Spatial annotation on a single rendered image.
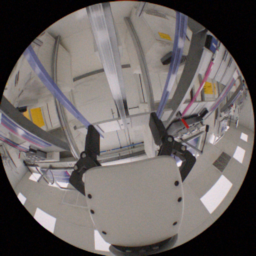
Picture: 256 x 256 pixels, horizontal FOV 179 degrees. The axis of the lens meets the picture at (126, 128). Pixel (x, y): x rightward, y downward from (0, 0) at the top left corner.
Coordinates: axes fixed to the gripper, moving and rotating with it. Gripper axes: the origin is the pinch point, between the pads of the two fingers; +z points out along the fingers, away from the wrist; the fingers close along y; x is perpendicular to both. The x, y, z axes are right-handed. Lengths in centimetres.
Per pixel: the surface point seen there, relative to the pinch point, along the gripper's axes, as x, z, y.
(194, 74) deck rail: 3.3, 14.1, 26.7
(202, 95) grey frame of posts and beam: -30, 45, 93
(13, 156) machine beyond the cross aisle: -43, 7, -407
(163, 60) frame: 0, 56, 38
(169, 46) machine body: 12, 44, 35
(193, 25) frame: 20.8, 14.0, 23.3
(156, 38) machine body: 16, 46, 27
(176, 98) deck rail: -11.4, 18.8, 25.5
